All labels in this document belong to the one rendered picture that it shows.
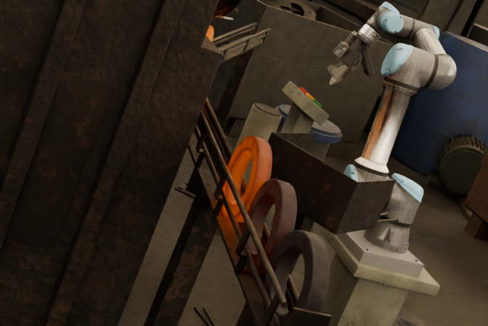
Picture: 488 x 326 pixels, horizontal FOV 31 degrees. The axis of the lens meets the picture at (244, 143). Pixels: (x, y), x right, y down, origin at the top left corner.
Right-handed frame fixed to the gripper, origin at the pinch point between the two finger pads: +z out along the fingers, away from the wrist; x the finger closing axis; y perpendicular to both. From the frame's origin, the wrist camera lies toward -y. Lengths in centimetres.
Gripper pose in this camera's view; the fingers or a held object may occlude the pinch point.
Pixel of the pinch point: (333, 83)
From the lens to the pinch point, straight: 338.3
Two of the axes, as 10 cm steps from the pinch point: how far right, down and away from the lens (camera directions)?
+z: -6.5, 7.5, 1.1
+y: -7.1, -5.4, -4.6
